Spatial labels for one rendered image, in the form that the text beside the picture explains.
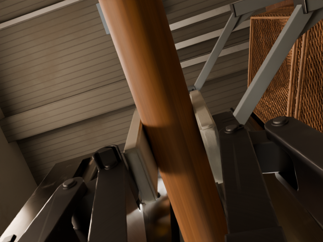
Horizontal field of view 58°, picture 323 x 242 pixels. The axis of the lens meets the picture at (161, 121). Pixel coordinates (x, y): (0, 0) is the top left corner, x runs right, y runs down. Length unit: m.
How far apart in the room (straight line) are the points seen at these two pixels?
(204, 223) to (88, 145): 3.68
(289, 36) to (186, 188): 0.43
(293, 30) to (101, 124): 3.30
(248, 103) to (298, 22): 0.16
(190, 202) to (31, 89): 3.76
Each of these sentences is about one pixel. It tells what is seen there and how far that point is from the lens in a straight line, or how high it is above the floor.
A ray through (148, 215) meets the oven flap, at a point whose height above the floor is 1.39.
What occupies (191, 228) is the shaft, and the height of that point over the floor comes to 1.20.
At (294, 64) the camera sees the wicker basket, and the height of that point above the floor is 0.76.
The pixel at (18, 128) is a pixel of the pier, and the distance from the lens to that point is 3.90.
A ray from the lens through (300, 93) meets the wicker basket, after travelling 1.13.
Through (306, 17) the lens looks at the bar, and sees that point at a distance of 0.57.
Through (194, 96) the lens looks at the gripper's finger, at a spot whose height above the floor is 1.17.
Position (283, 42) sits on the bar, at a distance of 0.55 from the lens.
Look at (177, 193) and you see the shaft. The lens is 0.17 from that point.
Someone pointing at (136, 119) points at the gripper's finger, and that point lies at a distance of 0.17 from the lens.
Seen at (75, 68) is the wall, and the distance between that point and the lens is 3.66.
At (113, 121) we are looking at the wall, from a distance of 3.67.
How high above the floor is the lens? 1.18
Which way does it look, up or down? 6 degrees up
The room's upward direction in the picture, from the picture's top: 107 degrees counter-clockwise
